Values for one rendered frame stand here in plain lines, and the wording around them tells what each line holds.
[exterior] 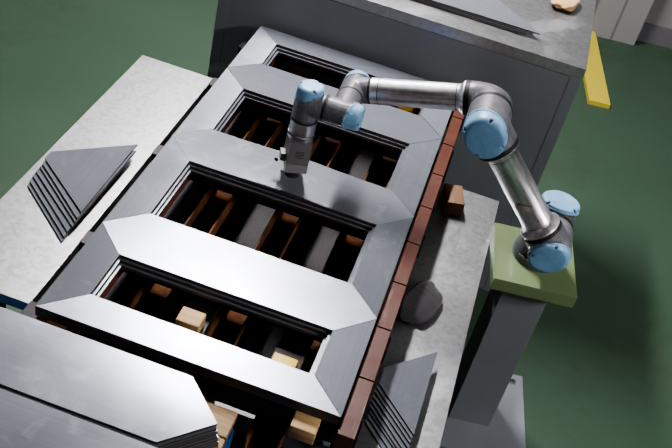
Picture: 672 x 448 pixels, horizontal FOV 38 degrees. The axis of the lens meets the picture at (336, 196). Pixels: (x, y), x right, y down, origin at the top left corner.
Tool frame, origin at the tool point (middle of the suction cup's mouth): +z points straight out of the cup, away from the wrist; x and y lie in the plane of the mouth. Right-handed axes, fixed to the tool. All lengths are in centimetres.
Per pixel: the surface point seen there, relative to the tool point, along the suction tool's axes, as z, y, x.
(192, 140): -0.8, -12.6, -28.4
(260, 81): -0.8, -48.9, -6.2
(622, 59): 84, -254, 238
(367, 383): 1, 75, 12
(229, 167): -0.8, -1.0, -18.0
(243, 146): -0.8, -11.8, -13.5
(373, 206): -0.6, 11.2, 22.7
